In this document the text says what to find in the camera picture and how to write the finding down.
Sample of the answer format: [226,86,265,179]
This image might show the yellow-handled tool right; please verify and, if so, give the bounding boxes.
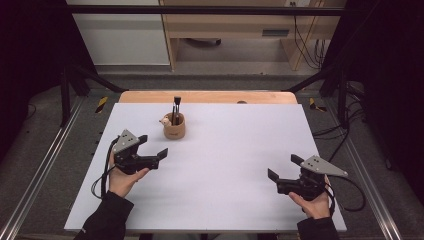
[308,97,328,113]

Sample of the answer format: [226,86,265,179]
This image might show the black floor cables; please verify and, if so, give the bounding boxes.
[311,81,368,158]

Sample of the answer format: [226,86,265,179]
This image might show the light wooden desk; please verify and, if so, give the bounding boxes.
[159,0,348,72]

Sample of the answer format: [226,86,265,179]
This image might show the aluminium rail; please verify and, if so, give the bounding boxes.
[0,96,85,240]
[323,99,404,240]

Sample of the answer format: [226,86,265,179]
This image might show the black metal frame stand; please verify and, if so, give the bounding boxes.
[283,63,352,130]
[59,63,129,128]

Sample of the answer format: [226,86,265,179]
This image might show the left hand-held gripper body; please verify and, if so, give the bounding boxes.
[112,129,160,176]

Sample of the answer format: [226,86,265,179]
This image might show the yellow-handled tool left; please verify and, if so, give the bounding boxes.
[94,96,110,114]

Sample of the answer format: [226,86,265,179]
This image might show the hand-held gripper cable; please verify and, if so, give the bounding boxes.
[91,137,120,201]
[324,175,367,218]

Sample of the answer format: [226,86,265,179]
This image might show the right hand-held gripper cable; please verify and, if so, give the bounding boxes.
[324,175,367,218]

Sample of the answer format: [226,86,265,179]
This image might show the wooden table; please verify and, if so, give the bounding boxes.
[118,90,298,105]

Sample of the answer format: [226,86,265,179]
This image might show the black flat-head makeup brush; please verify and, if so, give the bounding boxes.
[173,96,182,126]

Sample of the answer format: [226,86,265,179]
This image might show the person's right hand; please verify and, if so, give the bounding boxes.
[288,176,332,220]

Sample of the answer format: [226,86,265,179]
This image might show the black curtain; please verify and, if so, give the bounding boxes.
[319,0,424,205]
[0,0,98,161]

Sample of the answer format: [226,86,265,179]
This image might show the left hand-held gripper cable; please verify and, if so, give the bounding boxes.
[91,137,120,201]

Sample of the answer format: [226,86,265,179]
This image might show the wooden cup with animal figure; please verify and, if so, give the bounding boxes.
[159,111,186,140]

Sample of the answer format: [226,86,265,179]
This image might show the white table cover sheet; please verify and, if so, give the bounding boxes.
[63,102,348,233]

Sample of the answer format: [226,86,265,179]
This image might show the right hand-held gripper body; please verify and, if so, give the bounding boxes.
[275,155,349,202]

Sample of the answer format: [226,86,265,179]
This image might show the black horizontal frame bar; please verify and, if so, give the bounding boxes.
[66,4,348,17]

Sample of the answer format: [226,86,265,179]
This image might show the white cabinet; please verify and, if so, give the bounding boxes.
[66,0,171,67]

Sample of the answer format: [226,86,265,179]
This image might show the yellow-handled tool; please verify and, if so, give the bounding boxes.
[308,97,328,113]
[94,96,110,114]

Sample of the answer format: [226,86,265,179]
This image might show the hanging black cables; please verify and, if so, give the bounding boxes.
[289,1,330,70]

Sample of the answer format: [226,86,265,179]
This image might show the person's left hand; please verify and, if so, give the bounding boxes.
[108,155,151,200]

